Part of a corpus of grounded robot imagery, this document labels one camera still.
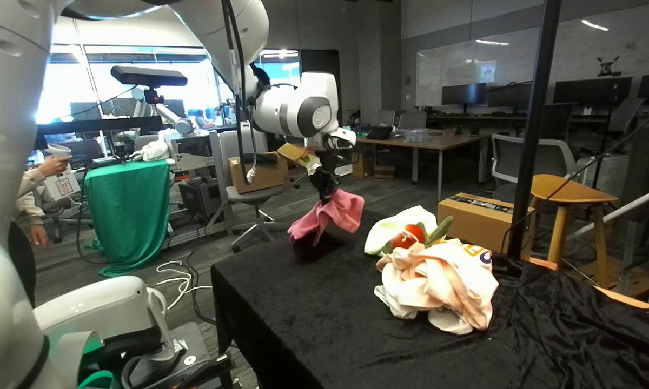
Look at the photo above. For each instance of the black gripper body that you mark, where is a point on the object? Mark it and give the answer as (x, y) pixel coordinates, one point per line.
(325, 178)

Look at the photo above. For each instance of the pink towel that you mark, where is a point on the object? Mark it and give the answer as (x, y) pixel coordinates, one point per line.
(341, 207)

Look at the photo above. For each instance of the pale green white towel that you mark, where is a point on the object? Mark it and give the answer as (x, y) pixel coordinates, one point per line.
(392, 224)

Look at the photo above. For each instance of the red plush radish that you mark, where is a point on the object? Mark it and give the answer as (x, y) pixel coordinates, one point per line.
(417, 234)

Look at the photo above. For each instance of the peach printed t-shirt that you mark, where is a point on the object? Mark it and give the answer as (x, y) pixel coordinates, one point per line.
(467, 265)

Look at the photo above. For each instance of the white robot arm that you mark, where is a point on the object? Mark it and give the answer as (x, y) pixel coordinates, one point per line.
(234, 32)

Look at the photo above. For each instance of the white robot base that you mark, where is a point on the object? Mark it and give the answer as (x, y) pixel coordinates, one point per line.
(107, 333)

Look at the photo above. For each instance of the black velvet table cloth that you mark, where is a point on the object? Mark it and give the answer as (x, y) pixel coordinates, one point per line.
(308, 318)

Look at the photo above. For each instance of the white t-shirt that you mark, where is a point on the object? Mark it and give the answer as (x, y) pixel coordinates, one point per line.
(432, 297)

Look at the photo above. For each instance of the cardboard box on floor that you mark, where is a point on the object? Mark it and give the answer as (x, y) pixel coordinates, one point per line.
(478, 219)

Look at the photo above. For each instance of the green draped cloth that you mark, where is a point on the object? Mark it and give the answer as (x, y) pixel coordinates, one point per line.
(129, 212)

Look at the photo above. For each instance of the wooden stool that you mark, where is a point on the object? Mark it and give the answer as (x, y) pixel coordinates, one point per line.
(566, 194)

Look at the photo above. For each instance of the person at left edge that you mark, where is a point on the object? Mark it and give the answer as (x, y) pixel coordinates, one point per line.
(29, 222)

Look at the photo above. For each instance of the gold wrist camera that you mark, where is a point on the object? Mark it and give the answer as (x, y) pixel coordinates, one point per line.
(299, 156)

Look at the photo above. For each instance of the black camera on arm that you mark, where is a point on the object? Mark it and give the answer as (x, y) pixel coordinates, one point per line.
(152, 79)

